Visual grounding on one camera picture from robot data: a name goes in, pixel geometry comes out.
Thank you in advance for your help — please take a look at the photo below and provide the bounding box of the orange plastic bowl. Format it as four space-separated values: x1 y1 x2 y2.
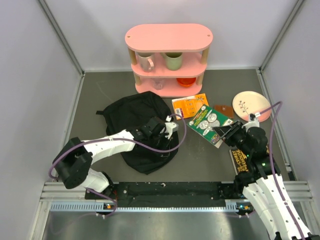
176 77 197 88

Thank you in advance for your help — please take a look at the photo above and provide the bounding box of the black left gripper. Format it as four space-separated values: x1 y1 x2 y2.
148 131 173 157

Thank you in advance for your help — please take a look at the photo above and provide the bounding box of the orange paperback book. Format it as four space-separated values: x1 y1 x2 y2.
171 93 209 119

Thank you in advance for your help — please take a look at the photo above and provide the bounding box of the pink mug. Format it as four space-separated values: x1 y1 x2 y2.
137 52 155 72

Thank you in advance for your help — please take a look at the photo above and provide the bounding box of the brown leather wallet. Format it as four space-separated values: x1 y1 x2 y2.
214 104 234 119

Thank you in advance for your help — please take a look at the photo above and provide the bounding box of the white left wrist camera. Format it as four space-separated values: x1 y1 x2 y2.
164 116 179 140

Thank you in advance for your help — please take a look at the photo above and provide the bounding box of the black yellow treehouse book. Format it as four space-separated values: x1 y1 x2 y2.
229 149 249 175

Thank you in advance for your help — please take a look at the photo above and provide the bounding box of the black student backpack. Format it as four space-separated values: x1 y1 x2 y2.
96 91 178 175

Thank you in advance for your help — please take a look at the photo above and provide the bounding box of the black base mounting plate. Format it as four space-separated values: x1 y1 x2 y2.
84 181 251 208

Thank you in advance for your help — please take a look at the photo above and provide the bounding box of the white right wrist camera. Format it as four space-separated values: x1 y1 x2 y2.
242 112 261 131

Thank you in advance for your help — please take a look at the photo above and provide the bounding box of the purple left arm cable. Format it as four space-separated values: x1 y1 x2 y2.
48 113 187 217

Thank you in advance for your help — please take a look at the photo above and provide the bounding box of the pink wooden shelf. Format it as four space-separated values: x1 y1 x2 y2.
124 23 214 98

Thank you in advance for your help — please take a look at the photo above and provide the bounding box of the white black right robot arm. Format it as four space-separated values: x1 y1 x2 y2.
214 121 320 240

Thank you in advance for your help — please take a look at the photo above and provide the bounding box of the green mug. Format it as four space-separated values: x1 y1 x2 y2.
160 52 183 71

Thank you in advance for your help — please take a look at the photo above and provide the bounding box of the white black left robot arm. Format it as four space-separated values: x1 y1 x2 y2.
53 116 178 199

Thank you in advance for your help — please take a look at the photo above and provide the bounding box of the green coin book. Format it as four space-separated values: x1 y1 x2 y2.
187 104 233 149

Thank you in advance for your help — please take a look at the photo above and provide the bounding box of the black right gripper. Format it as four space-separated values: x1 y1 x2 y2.
213 120 252 157

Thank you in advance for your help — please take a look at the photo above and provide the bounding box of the pink and cream plate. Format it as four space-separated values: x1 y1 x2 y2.
232 91 271 121

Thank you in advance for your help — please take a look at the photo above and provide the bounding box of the clear drinking glass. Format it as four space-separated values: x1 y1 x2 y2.
152 78 165 90

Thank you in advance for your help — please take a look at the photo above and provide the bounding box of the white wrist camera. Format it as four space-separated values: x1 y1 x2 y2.
164 116 179 140
242 112 261 131

